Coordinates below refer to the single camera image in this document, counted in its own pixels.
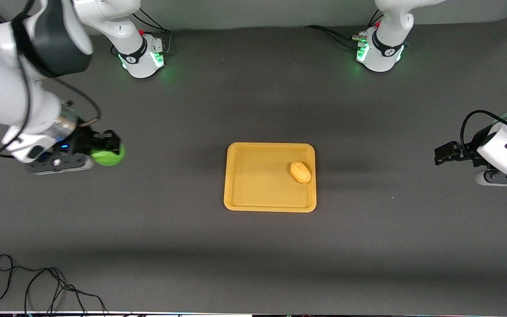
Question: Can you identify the green lime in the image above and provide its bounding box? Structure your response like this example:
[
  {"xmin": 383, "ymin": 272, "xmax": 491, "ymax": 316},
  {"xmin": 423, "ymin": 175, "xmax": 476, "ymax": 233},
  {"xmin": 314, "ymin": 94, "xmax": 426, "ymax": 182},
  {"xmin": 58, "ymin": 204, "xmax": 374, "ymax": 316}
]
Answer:
[{"xmin": 91, "ymin": 143, "xmax": 126, "ymax": 167}]

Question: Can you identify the black left arm base cable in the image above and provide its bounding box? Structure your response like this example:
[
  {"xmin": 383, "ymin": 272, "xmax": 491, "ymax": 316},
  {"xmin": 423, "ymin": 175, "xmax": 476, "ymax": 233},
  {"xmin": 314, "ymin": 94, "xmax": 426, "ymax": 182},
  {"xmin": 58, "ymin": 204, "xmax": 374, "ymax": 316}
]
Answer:
[{"xmin": 305, "ymin": 25, "xmax": 368, "ymax": 50}]

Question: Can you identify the black right arm wrist cable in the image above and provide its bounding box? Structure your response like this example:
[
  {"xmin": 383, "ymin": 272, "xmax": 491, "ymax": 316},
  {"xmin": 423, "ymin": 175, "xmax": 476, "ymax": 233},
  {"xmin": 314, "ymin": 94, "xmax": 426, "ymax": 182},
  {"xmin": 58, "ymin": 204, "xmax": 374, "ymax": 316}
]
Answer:
[{"xmin": 0, "ymin": 0, "xmax": 103, "ymax": 158}]

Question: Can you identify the yellow plastic tray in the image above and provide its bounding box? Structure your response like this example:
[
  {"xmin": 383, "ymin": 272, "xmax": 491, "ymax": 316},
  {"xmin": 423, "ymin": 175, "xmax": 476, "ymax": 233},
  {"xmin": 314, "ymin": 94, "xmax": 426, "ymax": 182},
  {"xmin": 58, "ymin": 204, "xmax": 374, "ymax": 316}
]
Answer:
[{"xmin": 224, "ymin": 142, "xmax": 317, "ymax": 213}]

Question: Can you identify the black right arm base cable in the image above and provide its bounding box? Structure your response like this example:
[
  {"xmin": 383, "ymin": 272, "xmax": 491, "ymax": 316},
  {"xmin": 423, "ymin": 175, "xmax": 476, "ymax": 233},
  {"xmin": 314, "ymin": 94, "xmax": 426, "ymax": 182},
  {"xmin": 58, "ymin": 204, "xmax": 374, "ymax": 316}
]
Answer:
[{"xmin": 110, "ymin": 7, "xmax": 173, "ymax": 57}]

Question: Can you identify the black arm base cable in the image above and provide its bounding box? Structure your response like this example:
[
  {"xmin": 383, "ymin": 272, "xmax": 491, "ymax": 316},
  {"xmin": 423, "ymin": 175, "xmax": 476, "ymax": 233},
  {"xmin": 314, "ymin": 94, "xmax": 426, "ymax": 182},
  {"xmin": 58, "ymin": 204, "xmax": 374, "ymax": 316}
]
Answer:
[
  {"xmin": 305, "ymin": 25, "xmax": 368, "ymax": 50},
  {"xmin": 110, "ymin": 7, "xmax": 173, "ymax": 57}
]

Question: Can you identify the black left arm wrist cable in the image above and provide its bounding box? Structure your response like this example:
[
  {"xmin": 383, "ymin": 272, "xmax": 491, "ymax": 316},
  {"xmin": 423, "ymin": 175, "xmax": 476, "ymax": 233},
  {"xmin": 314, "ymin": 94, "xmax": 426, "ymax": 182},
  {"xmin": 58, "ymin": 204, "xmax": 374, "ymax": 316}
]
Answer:
[{"xmin": 460, "ymin": 110, "xmax": 507, "ymax": 155}]

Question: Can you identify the black arm wrist cable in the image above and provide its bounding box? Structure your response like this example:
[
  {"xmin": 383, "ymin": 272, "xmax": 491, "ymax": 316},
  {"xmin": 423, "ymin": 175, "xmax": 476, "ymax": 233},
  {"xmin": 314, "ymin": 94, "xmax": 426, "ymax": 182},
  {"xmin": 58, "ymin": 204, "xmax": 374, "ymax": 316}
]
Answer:
[
  {"xmin": 0, "ymin": 0, "xmax": 103, "ymax": 158},
  {"xmin": 460, "ymin": 110, "xmax": 507, "ymax": 155}
]

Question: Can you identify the thin black looped cable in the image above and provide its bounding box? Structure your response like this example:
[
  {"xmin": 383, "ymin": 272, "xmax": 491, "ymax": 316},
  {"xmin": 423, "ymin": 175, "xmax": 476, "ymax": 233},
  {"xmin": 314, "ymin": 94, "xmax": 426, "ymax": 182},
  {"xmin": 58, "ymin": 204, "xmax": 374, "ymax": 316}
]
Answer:
[{"xmin": 0, "ymin": 254, "xmax": 108, "ymax": 316}]

